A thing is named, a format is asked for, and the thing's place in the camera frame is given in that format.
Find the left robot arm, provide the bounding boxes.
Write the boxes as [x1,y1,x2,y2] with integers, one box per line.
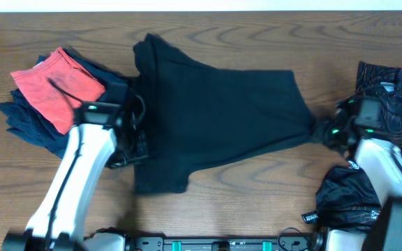
[1,89,146,251]

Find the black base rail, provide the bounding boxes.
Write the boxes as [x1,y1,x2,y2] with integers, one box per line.
[89,236,327,251]

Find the black orange patterned garment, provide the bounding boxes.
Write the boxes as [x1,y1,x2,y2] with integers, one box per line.
[356,61,402,155]

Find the black sports shorts with logo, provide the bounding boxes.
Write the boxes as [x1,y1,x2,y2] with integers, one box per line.
[301,158,381,234]

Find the folded red shirt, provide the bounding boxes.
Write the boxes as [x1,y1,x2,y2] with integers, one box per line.
[10,47,105,134]

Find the folded navy blue garment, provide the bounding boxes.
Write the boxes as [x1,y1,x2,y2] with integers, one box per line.
[0,49,129,158]

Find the black t-shirt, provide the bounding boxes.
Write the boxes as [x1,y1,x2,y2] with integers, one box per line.
[133,34,315,195]

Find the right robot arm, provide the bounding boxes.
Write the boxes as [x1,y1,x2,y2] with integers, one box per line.
[309,101,402,250]

